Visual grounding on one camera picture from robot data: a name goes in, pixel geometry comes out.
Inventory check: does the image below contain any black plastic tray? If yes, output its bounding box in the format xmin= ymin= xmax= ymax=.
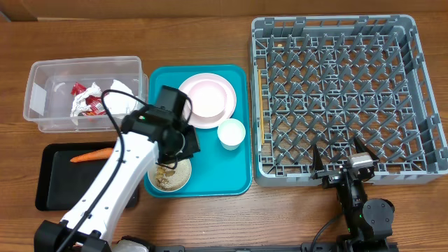
xmin=34 ymin=141 xmax=140 ymax=211

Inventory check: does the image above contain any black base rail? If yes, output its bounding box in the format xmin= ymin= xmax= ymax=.
xmin=149 ymin=242 xmax=399 ymax=252

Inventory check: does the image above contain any orange carrot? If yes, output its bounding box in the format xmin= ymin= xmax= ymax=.
xmin=70 ymin=148 xmax=113 ymax=163

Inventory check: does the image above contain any wooden chopstick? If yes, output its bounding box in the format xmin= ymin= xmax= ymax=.
xmin=258 ymin=69 xmax=265 ymax=145

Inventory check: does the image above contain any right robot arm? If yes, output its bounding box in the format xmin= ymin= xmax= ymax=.
xmin=309 ymin=137 xmax=398 ymax=252

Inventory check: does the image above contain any white bowl with food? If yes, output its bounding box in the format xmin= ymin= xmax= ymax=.
xmin=147 ymin=159 xmax=192 ymax=193

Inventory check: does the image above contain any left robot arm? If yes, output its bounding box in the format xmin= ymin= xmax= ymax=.
xmin=34 ymin=105 xmax=200 ymax=251

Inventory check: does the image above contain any red snack wrapper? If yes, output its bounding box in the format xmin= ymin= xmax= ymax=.
xmin=71 ymin=82 xmax=109 ymax=117

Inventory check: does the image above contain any grey dishwasher rack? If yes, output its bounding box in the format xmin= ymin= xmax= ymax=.
xmin=249 ymin=15 xmax=447 ymax=187

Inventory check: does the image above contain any white paper cup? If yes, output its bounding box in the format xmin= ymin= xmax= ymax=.
xmin=217 ymin=118 xmax=246 ymax=151

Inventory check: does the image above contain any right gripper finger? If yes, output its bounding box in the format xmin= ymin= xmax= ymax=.
xmin=353 ymin=136 xmax=379 ymax=162
xmin=312 ymin=144 xmax=324 ymax=172

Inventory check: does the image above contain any clear plastic bin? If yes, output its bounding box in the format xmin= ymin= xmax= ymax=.
xmin=23 ymin=56 xmax=148 ymax=133

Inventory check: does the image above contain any pink plate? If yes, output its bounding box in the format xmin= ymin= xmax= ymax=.
xmin=178 ymin=73 xmax=237 ymax=129

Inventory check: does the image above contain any foil paper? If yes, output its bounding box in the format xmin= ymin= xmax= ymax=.
xmin=70 ymin=81 xmax=104 ymax=125

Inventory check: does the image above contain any pink bowl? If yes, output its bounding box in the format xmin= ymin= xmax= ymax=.
xmin=188 ymin=80 xmax=227 ymax=118

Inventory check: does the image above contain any teal plastic tray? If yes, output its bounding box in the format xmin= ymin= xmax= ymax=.
xmin=144 ymin=64 xmax=252 ymax=198

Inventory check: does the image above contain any white napkin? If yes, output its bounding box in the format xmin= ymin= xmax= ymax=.
xmin=104 ymin=79 xmax=137 ymax=120

